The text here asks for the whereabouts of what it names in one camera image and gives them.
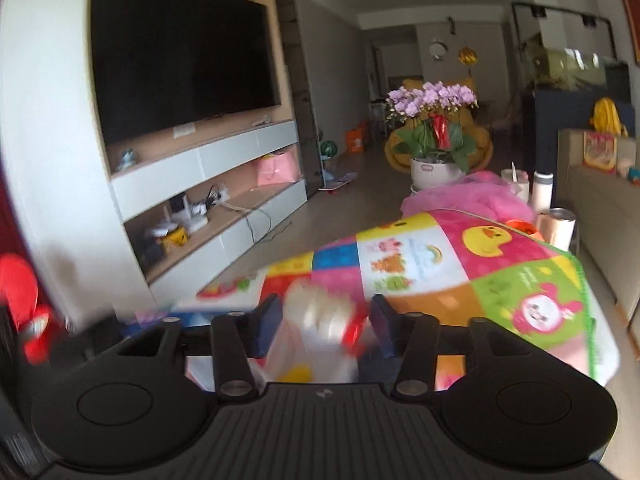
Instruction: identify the yellow plush backpack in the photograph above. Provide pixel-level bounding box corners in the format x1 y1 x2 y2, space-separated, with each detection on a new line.
590 98 628 138

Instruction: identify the cream bottle shaped toy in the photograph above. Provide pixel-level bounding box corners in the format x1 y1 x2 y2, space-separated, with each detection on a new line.
262 280 368 384

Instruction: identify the pink paper gift bag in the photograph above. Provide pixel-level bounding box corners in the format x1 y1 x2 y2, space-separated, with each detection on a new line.
257 151 300 186

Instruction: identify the glass fish tank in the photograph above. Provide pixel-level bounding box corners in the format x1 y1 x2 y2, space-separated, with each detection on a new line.
511 1 631 101

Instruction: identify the pink fluffy blanket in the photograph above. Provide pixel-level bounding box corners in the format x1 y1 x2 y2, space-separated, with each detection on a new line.
400 171 535 223

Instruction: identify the beige sofa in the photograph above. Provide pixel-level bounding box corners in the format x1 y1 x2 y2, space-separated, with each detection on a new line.
555 127 640 331

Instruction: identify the white thermos cup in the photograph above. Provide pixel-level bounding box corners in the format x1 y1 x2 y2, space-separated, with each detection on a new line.
529 171 554 214

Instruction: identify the colourful cartoon play mat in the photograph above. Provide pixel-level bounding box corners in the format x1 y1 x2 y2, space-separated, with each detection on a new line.
124 209 622 391

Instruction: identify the purple orchid flower pot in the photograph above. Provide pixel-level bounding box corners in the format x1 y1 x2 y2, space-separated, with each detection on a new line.
385 81 477 191

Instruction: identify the white tv wall cabinet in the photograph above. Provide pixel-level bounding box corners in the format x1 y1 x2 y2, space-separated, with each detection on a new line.
111 0 307 308

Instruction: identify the red cartoon gift bag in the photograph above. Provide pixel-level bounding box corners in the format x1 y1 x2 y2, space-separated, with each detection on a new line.
582 131 618 174

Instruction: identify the black television screen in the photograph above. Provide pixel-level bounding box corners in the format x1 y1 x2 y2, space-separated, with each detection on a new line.
91 0 281 145

